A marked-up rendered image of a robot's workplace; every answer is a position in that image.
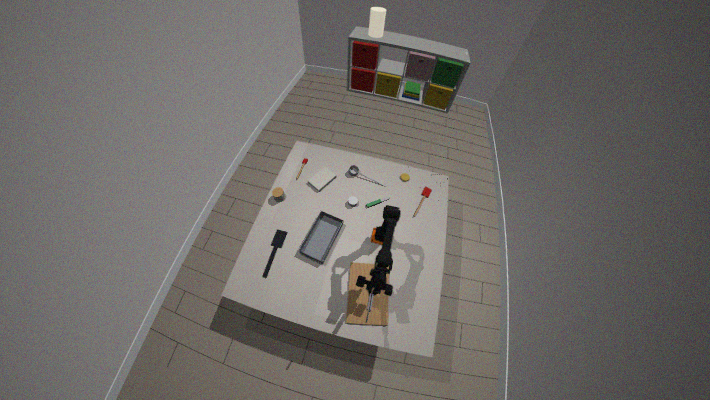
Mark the black spatula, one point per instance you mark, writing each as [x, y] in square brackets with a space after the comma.
[276, 242]

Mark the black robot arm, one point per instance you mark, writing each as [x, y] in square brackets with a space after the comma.
[384, 234]

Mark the brown wooden board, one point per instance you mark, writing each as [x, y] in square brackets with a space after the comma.
[358, 299]

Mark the grey saucepan with long handle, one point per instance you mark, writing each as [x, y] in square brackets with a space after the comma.
[354, 170]

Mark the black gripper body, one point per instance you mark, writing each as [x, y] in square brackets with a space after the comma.
[362, 280]

